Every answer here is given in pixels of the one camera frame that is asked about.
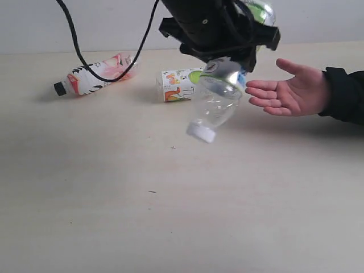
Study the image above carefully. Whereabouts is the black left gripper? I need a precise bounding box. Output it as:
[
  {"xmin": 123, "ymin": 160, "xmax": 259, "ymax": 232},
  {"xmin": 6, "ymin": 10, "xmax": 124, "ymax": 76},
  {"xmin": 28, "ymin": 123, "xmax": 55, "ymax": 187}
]
[{"xmin": 159, "ymin": 0, "xmax": 281, "ymax": 73}]

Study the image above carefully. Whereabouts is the capless green pear tea bottle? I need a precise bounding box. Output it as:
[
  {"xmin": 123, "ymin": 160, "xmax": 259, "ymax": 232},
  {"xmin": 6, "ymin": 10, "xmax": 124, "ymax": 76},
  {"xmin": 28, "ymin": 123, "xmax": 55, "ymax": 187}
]
[{"xmin": 156, "ymin": 67, "xmax": 204, "ymax": 103}]

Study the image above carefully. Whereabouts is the white cap lime label bottle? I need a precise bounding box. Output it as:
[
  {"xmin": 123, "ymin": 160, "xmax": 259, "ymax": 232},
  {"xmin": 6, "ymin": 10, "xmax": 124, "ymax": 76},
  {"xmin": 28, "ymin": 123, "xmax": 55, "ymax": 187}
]
[{"xmin": 187, "ymin": 1, "xmax": 275, "ymax": 143}]

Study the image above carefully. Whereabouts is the black cable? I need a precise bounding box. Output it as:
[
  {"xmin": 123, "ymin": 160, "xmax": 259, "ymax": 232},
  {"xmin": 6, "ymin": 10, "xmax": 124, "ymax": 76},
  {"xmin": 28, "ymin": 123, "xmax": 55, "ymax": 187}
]
[{"xmin": 56, "ymin": 0, "xmax": 160, "ymax": 83}]

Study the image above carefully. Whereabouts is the open human hand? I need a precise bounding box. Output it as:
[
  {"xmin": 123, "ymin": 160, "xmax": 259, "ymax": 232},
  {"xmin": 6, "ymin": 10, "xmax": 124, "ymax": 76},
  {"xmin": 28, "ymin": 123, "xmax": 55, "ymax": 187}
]
[{"xmin": 245, "ymin": 58, "xmax": 331, "ymax": 117}]

